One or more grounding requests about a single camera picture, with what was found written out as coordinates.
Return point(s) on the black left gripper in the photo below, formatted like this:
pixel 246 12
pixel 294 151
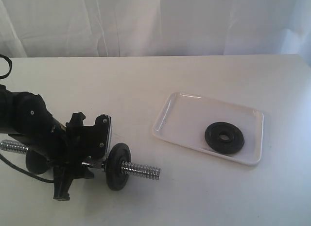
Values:
pixel 63 146

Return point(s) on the black weight plate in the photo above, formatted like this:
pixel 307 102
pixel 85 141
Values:
pixel 115 178
pixel 224 138
pixel 37 163

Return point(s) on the chrome threaded dumbbell bar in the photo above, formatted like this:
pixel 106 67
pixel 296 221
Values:
pixel 130 168

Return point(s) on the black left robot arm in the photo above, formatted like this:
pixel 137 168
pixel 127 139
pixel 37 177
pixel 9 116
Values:
pixel 23 116

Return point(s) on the white rectangular plastic tray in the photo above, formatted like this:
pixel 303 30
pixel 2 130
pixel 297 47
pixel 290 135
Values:
pixel 184 119

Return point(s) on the white backdrop curtain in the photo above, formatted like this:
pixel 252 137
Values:
pixel 65 28

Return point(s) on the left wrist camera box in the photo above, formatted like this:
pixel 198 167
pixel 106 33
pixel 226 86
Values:
pixel 97 138

